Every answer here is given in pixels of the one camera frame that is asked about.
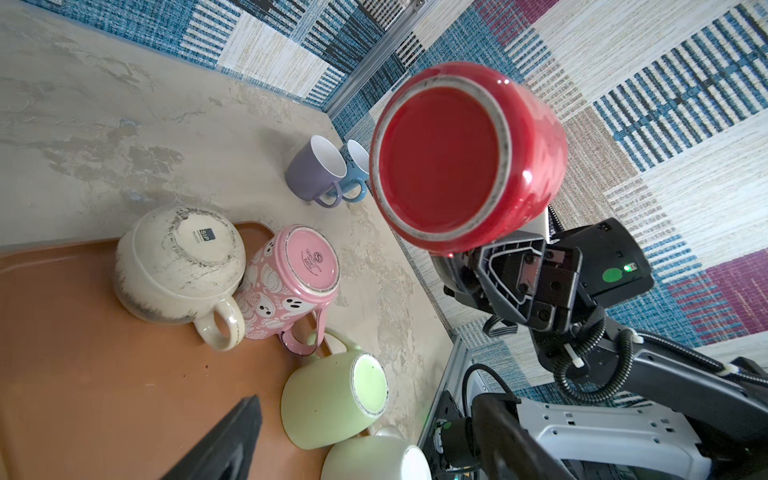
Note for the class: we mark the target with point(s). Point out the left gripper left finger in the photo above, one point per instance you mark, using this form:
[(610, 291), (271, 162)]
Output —
[(227, 450)]

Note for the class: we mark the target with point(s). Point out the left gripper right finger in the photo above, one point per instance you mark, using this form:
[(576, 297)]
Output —
[(506, 450)]

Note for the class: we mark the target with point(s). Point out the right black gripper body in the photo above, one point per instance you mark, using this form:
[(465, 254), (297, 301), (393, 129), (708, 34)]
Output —
[(520, 279)]

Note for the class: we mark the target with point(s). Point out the red mug black handle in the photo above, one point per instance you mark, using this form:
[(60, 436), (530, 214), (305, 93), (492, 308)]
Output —
[(462, 155)]

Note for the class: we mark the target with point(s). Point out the orange plastic tray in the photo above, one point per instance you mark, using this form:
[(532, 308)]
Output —
[(88, 391)]

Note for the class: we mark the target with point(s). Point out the pink ghost pattern mug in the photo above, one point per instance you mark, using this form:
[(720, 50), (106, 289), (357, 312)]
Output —
[(294, 274)]

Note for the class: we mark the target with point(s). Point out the blue mug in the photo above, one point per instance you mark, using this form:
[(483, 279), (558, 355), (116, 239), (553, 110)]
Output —
[(352, 188)]

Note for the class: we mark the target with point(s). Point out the cream marbled mug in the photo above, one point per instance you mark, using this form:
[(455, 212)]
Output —
[(181, 264)]

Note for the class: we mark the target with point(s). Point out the purple mug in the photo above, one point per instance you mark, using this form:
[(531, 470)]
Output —
[(316, 171)]

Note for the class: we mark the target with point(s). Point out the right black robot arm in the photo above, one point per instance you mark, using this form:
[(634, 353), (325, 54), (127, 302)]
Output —
[(634, 397)]

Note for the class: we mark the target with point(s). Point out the light green mug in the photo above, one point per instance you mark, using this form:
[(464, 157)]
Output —
[(331, 399)]

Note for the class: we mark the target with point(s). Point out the white mug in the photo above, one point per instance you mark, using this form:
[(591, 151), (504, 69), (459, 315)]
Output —
[(383, 455)]

